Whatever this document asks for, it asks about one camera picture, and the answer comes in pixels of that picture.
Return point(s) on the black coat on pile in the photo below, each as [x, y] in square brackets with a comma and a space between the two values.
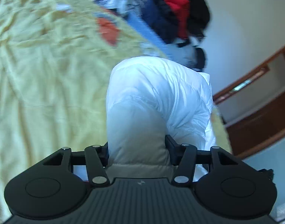
[199, 18]

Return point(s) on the clear plastic bag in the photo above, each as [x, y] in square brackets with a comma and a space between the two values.
[184, 53]

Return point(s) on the light blue blanket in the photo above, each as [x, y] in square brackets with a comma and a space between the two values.
[146, 32]

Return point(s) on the houndstooth checked garment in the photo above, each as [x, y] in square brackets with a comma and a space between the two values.
[138, 5]

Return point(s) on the yellow patterned bed sheet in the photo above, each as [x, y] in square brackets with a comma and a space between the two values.
[56, 58]

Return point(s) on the navy blue jacket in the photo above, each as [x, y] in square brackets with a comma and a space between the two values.
[160, 17]

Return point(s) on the black bag by wall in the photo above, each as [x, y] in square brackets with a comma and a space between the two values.
[200, 59]

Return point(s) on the white quilted down jacket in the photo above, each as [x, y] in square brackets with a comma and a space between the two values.
[147, 99]

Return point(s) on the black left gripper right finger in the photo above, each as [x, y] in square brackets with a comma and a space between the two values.
[183, 156]

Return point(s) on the red puffer jacket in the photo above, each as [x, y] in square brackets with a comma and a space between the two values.
[181, 10]

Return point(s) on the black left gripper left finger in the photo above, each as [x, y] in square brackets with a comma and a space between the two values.
[96, 159]

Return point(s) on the dark wooden wardrobe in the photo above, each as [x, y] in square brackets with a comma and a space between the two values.
[247, 135]

